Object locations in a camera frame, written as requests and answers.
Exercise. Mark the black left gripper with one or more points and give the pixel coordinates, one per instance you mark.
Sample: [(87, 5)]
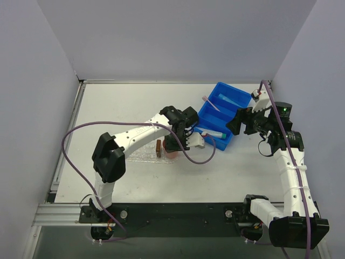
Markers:
[(174, 144)]

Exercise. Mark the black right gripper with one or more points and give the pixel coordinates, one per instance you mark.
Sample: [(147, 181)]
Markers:
[(245, 120)]

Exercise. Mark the pink plastic cup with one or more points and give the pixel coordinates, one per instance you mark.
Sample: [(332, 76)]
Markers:
[(171, 155)]

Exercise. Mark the white toothpaste tube green cap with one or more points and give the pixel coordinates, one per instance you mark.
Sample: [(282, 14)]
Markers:
[(214, 134)]

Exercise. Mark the clear acrylic toothbrush holder rack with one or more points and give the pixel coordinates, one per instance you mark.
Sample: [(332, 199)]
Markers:
[(148, 151)]

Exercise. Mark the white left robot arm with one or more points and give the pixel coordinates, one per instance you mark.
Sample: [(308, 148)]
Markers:
[(111, 151)]

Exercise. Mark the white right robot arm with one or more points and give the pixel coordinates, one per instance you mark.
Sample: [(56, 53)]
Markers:
[(299, 225)]

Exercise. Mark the blue toothpaste tube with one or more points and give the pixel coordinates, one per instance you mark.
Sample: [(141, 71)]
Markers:
[(225, 98)]

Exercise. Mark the pink toothbrush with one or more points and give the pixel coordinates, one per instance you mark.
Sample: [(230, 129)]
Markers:
[(207, 100)]

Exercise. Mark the clear textured glass tray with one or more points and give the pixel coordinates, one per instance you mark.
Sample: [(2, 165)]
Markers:
[(162, 159)]

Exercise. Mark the blue plastic compartment bin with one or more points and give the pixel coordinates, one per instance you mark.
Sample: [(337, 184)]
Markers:
[(210, 119)]

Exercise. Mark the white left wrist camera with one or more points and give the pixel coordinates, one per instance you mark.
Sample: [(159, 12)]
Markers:
[(195, 140)]

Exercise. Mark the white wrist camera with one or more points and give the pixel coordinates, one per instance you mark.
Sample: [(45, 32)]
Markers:
[(261, 99), (195, 140)]

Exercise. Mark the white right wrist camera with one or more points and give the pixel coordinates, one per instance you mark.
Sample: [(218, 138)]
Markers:
[(261, 99)]

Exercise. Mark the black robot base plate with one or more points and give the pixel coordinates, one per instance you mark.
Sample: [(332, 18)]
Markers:
[(172, 220)]

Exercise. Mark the aluminium frame rail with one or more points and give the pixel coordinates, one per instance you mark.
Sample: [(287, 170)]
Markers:
[(60, 214)]

